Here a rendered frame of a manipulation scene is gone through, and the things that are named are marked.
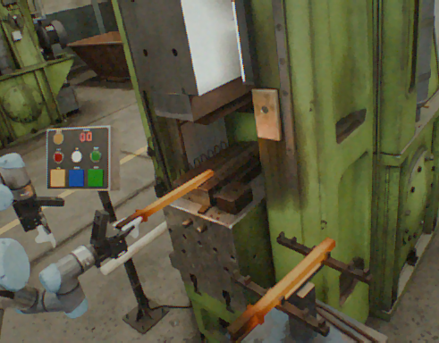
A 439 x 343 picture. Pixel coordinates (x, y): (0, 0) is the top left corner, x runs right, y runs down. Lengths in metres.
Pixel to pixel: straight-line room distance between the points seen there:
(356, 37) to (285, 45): 0.38
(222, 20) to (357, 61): 0.51
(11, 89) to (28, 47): 0.64
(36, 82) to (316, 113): 5.31
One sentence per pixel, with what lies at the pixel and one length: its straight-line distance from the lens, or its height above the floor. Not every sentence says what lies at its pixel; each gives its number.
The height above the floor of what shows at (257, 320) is 0.94.
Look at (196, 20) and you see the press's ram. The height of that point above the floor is 1.59.
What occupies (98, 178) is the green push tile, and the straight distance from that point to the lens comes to 1.76.
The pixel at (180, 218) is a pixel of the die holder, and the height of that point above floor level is 0.86.
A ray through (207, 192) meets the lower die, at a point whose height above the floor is 0.98.
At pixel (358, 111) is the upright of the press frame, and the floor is 1.16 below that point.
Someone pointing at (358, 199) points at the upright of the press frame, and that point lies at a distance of 1.78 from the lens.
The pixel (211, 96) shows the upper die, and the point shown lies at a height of 1.33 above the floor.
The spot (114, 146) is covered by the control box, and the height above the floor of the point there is 1.10.
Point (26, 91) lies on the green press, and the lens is 6.13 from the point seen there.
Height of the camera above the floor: 1.72
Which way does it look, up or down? 27 degrees down
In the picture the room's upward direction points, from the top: 10 degrees counter-clockwise
